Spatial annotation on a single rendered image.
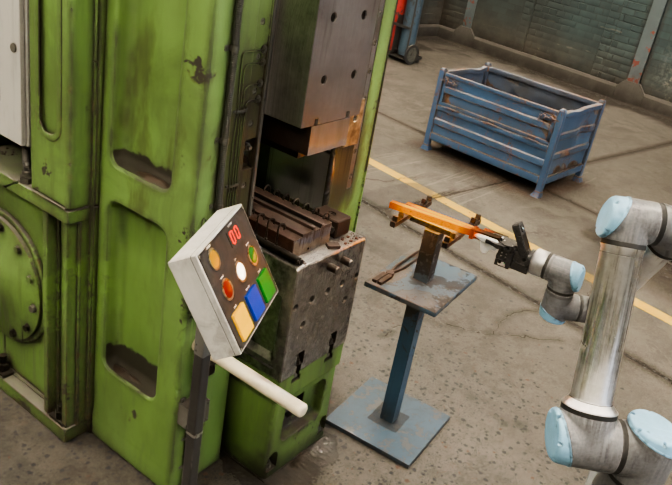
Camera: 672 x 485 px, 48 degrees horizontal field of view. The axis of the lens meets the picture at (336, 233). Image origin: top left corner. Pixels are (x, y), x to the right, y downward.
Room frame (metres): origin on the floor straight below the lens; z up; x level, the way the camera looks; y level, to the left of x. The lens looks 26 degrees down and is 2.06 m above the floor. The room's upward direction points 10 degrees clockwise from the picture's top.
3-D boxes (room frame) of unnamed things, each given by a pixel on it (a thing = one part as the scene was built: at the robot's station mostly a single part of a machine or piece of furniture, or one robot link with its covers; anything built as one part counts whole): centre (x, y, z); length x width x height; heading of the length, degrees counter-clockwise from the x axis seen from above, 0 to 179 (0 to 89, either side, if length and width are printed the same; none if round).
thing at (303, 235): (2.35, 0.25, 0.96); 0.42 x 0.20 x 0.09; 57
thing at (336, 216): (2.42, 0.03, 0.95); 0.12 x 0.08 x 0.06; 57
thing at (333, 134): (2.35, 0.25, 1.32); 0.42 x 0.20 x 0.10; 57
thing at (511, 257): (2.30, -0.61, 1.00); 0.12 x 0.08 x 0.09; 61
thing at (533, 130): (6.25, -1.29, 0.36); 1.20 x 0.80 x 0.72; 52
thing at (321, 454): (2.21, 0.03, 0.01); 0.58 x 0.39 x 0.01; 147
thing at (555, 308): (2.22, -0.77, 0.89); 0.12 x 0.09 x 0.12; 90
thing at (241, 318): (1.60, 0.19, 1.01); 0.07 x 0.05 x 0.07; 172
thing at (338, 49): (2.38, 0.23, 1.56); 0.42 x 0.39 x 0.40; 57
